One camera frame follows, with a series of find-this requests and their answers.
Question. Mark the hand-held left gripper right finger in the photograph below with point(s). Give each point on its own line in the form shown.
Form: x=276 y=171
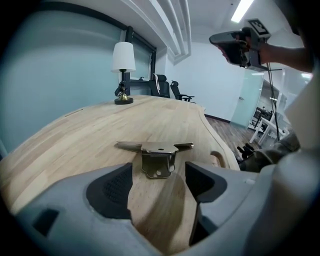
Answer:
x=220 y=187

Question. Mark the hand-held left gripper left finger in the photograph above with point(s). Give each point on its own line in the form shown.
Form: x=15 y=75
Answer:
x=75 y=212

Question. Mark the bunch of keys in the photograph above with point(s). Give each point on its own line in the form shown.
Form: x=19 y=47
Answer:
x=121 y=90

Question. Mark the glass partition wall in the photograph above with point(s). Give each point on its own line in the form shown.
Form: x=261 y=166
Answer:
x=292 y=85

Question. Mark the wide frosted window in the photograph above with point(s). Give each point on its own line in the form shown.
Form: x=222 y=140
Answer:
x=62 y=62

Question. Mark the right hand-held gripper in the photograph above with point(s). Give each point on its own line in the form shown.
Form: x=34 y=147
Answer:
x=255 y=52

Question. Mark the white shade table lamp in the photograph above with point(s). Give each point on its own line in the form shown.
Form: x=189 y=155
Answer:
x=123 y=57

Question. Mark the black-framed frosted window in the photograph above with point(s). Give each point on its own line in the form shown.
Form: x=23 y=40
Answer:
x=141 y=57

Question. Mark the long ceiling light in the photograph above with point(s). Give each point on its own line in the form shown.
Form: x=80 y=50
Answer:
x=241 y=11

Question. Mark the white ceiling pipes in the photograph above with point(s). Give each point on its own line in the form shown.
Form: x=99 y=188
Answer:
x=175 y=27

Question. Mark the metal hinge bracket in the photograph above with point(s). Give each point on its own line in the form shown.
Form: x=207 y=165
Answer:
x=157 y=160

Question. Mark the white office desk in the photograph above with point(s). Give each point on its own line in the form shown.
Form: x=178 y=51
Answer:
x=262 y=127

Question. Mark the person's grey trousers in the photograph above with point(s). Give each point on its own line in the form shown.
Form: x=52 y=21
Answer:
x=275 y=152

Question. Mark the person's black jacket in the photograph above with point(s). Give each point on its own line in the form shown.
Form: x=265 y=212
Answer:
x=307 y=20

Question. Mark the frosted glass door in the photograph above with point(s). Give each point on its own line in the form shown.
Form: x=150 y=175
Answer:
x=246 y=100

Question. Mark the person's right forearm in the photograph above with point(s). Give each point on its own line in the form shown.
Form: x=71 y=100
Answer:
x=285 y=57

